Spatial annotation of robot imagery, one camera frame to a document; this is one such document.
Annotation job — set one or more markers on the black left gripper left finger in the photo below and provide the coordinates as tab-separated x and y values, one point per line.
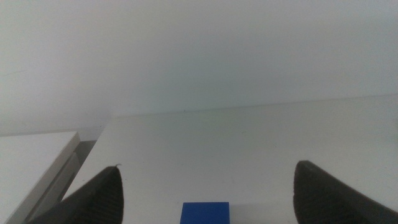
99	199

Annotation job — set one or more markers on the white side table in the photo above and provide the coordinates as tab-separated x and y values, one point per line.
28	161

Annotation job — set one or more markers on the blue cube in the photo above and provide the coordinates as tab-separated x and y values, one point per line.
205	213

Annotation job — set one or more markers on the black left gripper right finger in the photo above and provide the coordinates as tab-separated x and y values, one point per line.
323	199

